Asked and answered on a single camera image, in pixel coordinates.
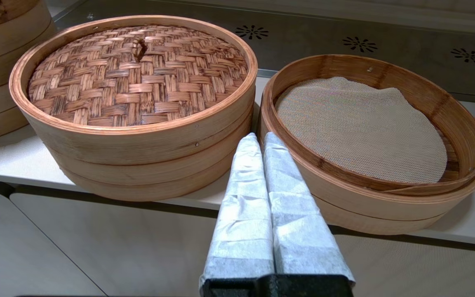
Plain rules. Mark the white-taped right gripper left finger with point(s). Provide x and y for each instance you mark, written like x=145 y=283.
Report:
x=241 y=222

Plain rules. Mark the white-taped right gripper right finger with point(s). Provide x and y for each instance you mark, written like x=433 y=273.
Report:
x=299 y=231

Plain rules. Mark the dark woven bamboo steamer lid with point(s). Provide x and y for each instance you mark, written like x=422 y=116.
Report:
x=138 y=82

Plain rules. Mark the beige mesh steamer liner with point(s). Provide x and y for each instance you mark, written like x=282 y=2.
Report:
x=361 y=132

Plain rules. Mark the white cabinet door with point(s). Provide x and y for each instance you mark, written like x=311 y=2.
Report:
x=138 y=247
x=6 y=247

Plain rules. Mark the steel panel with flower vents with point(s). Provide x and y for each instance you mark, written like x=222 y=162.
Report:
x=303 y=41

